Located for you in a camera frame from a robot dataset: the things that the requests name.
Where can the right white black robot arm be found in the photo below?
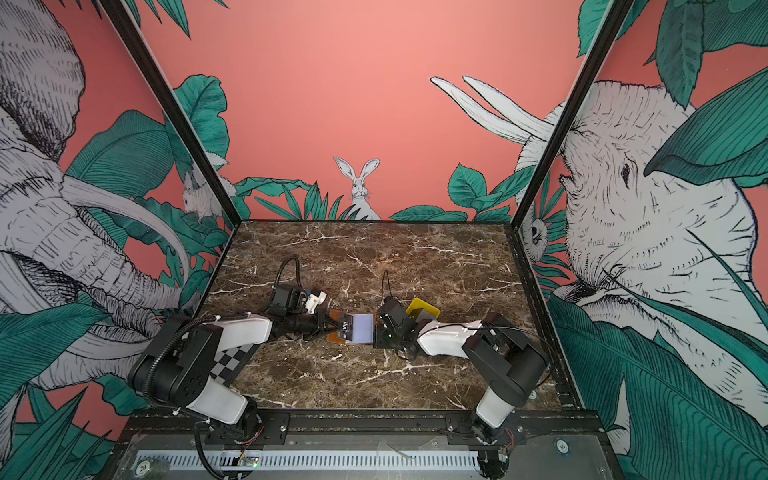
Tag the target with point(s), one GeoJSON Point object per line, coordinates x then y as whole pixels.
{"type": "Point", "coordinates": [509, 361]}

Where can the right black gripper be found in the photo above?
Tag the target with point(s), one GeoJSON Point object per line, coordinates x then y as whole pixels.
{"type": "Point", "coordinates": [380, 337]}

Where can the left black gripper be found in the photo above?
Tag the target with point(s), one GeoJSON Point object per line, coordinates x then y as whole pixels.
{"type": "Point", "coordinates": [319, 322]}

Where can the yellow plastic card tray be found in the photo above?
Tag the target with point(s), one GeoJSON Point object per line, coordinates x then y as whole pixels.
{"type": "Point", "coordinates": [419, 310]}

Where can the white slotted cable duct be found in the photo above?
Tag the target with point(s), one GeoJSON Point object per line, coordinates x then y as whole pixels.
{"type": "Point", "coordinates": [356, 460]}

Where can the brown leather card holder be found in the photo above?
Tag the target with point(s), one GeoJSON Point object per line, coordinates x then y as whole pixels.
{"type": "Point", "coordinates": [363, 331]}

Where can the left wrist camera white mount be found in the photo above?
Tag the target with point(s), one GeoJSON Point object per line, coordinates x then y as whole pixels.
{"type": "Point", "coordinates": [314, 300]}

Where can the checkerboard calibration tag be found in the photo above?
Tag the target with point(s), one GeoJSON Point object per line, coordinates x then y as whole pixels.
{"type": "Point", "coordinates": [229, 363]}

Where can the black front mounting rail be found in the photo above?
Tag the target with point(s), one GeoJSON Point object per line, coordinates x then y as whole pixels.
{"type": "Point", "coordinates": [277, 425]}

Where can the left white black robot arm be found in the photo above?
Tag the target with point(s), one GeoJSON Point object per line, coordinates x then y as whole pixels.
{"type": "Point", "coordinates": [190, 363]}

